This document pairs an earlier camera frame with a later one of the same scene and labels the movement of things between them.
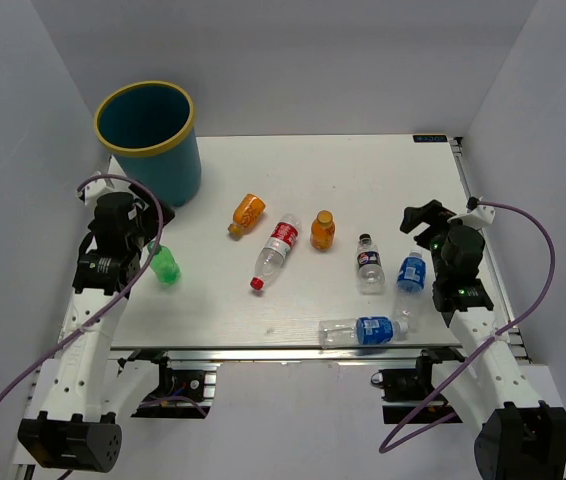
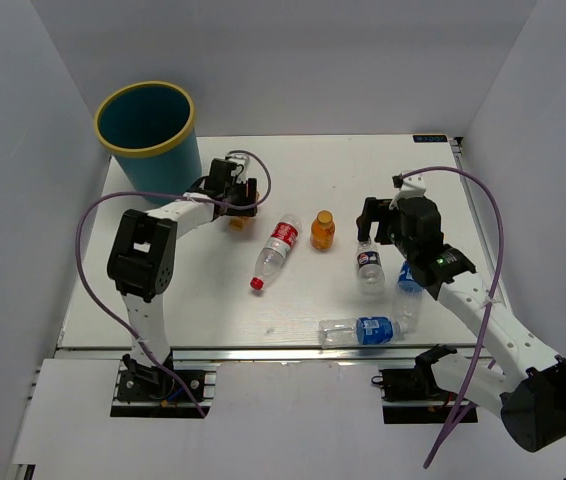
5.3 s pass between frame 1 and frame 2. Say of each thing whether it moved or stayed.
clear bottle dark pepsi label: stayed
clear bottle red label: stayed
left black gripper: moved
